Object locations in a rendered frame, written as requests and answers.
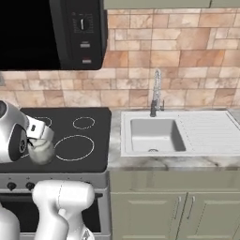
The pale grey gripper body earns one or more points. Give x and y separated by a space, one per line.
46 131

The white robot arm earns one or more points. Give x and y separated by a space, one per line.
59 200

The round pale grey kettle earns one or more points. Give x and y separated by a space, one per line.
42 153

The black stove knob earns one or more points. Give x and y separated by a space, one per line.
11 186
30 186

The black glass hob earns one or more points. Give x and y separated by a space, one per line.
78 156

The silver oven range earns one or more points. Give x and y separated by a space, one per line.
103 182

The dark glass oven door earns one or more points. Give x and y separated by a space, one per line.
95 215

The black microwave oven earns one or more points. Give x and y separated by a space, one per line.
37 31

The chrome spring tap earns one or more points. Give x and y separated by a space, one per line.
156 93

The sage green cupboard door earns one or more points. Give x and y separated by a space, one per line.
146 218
215 218

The sage green panel under sink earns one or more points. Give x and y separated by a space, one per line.
175 180

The white sink with drainer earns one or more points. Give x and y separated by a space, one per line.
203 134

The sage green wall cupboard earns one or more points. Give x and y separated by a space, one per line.
156 3
225 3

